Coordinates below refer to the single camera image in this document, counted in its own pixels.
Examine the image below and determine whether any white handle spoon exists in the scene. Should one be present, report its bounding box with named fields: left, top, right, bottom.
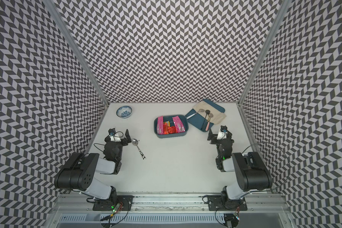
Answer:
left=186, top=109, right=205, bottom=119

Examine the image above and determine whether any dark handle spoon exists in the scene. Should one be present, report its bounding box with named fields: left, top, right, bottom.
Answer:
left=201, top=110, right=211, bottom=132

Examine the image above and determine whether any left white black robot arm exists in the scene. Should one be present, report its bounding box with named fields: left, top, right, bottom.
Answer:
left=54, top=128, right=132, bottom=204

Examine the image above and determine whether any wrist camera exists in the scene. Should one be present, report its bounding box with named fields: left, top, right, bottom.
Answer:
left=108, top=128, right=122, bottom=142
left=217, top=125, right=228, bottom=140

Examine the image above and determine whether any teal box lid tray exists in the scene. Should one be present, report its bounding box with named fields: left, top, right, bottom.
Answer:
left=185, top=99, right=225, bottom=130

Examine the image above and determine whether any red tea bag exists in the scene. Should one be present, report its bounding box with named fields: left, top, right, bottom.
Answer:
left=163, top=123, right=169, bottom=135
left=169, top=126, right=177, bottom=134

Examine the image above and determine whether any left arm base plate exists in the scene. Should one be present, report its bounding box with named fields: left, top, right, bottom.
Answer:
left=93, top=195, right=134, bottom=211

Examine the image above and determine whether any yellow tea bag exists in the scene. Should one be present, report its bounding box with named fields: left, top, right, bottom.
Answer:
left=163, top=121, right=171, bottom=127

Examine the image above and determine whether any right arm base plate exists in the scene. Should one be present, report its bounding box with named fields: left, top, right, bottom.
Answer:
left=203, top=195, right=248, bottom=211

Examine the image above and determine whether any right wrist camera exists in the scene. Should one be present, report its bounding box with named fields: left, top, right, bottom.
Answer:
left=217, top=125, right=228, bottom=140

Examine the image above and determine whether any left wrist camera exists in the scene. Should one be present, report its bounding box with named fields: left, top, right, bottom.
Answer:
left=108, top=128, right=122, bottom=142

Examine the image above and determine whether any cow pattern handle spoon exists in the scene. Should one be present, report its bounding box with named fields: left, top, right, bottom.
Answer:
left=132, top=138, right=146, bottom=160

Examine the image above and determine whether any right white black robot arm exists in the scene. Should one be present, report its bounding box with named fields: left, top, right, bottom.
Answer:
left=207, top=125, right=273, bottom=211

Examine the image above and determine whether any pink tea bag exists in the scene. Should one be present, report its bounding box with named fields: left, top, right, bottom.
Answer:
left=156, top=116, right=164, bottom=135
left=173, top=116, right=185, bottom=133

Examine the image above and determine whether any pink handle spoon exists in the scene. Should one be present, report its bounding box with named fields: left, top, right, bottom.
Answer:
left=205, top=113, right=213, bottom=132

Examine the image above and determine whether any beige cloth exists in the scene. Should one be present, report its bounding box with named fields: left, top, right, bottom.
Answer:
left=193, top=99, right=227, bottom=124

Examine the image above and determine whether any teal plastic storage box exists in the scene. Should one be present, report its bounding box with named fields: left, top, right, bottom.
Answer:
left=154, top=115, right=189, bottom=138

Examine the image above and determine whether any blue white ceramic bowl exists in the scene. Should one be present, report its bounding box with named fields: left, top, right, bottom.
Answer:
left=116, top=105, right=133, bottom=119

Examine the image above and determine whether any aluminium front rail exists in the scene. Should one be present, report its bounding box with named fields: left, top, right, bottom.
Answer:
left=50, top=192, right=290, bottom=215

